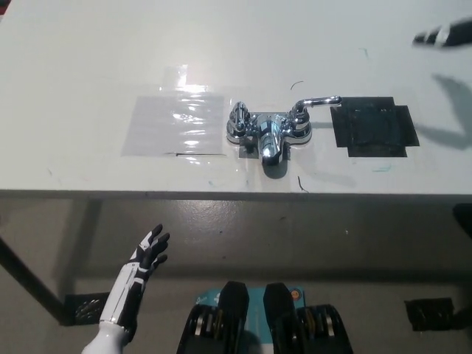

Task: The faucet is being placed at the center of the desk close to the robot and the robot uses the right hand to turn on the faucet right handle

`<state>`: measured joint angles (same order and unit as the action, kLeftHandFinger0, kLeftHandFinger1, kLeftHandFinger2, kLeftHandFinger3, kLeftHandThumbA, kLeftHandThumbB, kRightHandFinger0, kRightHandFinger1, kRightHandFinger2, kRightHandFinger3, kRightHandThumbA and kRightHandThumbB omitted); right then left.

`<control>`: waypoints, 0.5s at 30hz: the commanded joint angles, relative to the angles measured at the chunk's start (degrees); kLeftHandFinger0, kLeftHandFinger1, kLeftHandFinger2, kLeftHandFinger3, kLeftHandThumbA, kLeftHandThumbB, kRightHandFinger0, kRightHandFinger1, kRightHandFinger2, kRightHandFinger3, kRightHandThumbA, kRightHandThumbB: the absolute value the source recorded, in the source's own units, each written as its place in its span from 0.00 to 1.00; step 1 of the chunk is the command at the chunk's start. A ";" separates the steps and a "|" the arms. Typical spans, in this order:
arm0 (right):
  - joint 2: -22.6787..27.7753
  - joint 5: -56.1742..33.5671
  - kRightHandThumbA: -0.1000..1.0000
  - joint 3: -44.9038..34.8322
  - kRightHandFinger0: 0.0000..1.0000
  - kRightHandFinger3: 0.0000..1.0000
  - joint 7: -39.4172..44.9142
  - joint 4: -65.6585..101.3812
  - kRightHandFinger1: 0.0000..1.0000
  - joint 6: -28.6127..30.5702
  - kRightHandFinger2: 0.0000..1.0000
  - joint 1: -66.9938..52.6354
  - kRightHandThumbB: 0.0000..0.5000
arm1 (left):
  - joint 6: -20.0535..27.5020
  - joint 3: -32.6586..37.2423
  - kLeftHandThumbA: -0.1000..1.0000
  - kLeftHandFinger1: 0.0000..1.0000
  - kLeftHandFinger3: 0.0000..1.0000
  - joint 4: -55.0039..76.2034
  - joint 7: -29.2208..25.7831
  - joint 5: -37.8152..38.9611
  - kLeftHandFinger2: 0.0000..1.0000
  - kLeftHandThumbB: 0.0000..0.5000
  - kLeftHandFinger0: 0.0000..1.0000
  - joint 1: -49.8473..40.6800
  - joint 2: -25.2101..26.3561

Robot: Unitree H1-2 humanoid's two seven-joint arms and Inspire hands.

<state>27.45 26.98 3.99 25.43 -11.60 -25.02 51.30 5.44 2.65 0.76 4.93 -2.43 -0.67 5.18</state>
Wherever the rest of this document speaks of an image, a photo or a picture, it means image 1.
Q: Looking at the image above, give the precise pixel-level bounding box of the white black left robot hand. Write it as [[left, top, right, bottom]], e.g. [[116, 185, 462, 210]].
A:
[[97, 223, 171, 332]]

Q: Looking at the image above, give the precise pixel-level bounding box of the black tape square patch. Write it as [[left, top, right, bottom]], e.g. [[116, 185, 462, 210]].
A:
[[329, 96, 420, 159]]

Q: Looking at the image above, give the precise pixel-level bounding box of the chrome faucet lever handle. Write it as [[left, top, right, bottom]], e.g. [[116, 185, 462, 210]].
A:
[[228, 101, 251, 132], [291, 94, 343, 131]]

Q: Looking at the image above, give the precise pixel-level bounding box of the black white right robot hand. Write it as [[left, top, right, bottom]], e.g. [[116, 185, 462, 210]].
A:
[[411, 16, 472, 49]]

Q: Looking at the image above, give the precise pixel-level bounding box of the chrome faucet body with spout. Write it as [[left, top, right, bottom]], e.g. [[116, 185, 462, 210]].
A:
[[225, 110, 313, 167]]

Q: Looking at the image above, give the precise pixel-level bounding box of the black table foot plate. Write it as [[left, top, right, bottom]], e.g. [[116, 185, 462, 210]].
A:
[[403, 296, 457, 332], [58, 291, 111, 327]]

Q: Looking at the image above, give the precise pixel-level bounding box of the black teal robot torso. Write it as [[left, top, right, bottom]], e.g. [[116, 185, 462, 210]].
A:
[[176, 280, 355, 354]]

